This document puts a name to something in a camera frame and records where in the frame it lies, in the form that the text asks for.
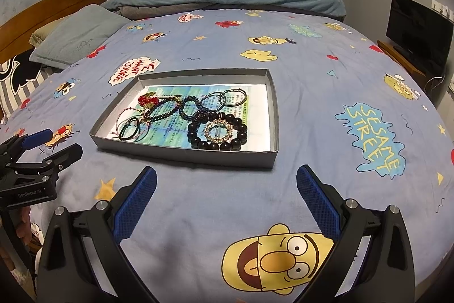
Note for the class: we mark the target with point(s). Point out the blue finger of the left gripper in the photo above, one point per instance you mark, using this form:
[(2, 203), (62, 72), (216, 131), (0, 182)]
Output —
[(58, 159), (13, 148)]

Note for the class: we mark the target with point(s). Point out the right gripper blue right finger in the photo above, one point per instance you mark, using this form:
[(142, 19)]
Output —
[(386, 273)]

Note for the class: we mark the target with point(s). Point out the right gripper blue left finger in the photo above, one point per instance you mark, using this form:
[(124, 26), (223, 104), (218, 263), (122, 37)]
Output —
[(65, 271)]

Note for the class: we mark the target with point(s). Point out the pearl gold hair pin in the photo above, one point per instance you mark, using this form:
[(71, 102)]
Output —
[(172, 97)]

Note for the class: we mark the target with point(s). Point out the gold round hair clip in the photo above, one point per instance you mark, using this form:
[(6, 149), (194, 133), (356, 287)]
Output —
[(218, 130)]

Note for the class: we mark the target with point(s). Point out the thin silver bangle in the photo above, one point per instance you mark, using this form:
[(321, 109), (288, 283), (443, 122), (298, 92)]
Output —
[(234, 97)]

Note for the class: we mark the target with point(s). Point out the grey shallow cardboard tray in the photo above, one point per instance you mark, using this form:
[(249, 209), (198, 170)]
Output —
[(224, 154)]

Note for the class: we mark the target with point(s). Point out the black white striped pillow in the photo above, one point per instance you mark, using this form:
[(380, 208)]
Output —
[(19, 78)]

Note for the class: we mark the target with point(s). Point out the wooden headboard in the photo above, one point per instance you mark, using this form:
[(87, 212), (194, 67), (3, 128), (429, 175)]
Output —
[(16, 32)]

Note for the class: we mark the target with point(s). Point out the olive pillow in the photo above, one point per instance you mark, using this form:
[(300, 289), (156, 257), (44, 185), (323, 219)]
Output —
[(40, 34)]

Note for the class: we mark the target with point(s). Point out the grey green pillow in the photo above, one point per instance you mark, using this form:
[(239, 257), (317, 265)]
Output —
[(78, 36)]

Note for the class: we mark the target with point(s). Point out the blue cartoon bed sheet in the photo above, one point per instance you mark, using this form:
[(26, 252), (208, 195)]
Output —
[(215, 233)]

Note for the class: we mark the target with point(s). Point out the teal folded blanket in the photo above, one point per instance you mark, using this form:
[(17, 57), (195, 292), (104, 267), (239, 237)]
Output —
[(330, 8)]

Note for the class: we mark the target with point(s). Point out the wooden tv stand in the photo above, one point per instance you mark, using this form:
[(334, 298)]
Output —
[(425, 80)]

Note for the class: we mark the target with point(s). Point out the blue green printed paper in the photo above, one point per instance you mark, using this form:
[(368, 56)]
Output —
[(170, 123)]

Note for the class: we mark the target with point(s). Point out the black television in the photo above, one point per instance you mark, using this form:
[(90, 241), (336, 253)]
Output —
[(423, 34)]

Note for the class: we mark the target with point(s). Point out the white wall hook rack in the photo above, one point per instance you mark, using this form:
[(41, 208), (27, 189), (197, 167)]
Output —
[(443, 10)]

